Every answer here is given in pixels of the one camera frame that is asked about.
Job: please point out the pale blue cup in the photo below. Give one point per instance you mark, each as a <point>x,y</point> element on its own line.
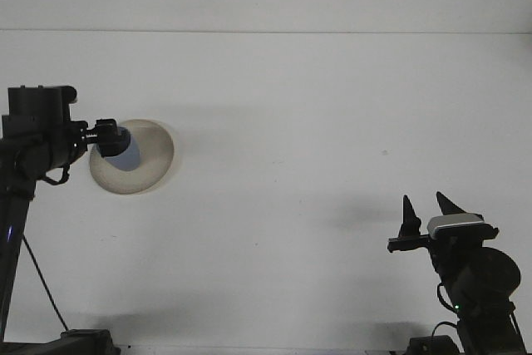
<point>131,159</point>

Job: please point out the pale round plate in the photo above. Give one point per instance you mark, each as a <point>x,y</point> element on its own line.
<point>154,155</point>

